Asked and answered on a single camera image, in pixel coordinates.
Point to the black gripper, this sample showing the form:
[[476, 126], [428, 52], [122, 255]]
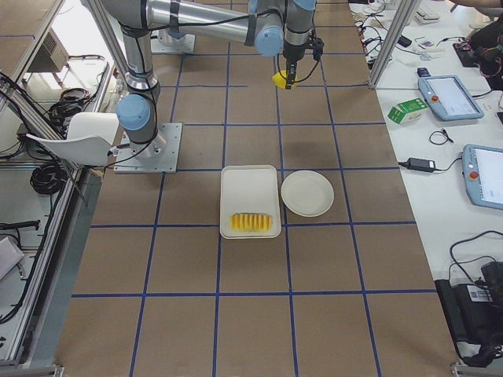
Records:
[[291, 53]]

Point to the yellow lemon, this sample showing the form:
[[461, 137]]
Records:
[[279, 79]]

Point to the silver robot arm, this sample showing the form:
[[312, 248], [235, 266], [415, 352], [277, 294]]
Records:
[[198, 79]]

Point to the green white carton box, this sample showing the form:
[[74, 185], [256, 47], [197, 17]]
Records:
[[407, 111]]

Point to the white round plate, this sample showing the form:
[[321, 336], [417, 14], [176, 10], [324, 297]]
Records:
[[307, 193]]

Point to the white rectangular tray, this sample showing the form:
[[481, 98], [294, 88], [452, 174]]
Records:
[[249, 189]]

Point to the black power adapter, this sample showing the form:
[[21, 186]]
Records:
[[423, 165]]

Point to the blue teach pendant far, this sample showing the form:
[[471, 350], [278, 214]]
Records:
[[448, 98]]

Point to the blue teach pendant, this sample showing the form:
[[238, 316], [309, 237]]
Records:
[[482, 171], [448, 98]]

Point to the sliced yellow bread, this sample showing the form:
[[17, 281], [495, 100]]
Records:
[[250, 222]]

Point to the white chair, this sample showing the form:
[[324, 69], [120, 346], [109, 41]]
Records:
[[89, 138]]

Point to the blue teach pendant near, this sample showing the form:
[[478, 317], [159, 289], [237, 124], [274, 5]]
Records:
[[482, 171]]

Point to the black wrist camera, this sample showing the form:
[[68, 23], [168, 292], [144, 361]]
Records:
[[316, 45]]

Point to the aluminium frame post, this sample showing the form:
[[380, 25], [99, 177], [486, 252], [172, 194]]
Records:
[[401, 18]]

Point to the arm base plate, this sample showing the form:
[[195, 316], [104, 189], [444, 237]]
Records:
[[160, 156], [163, 42]]

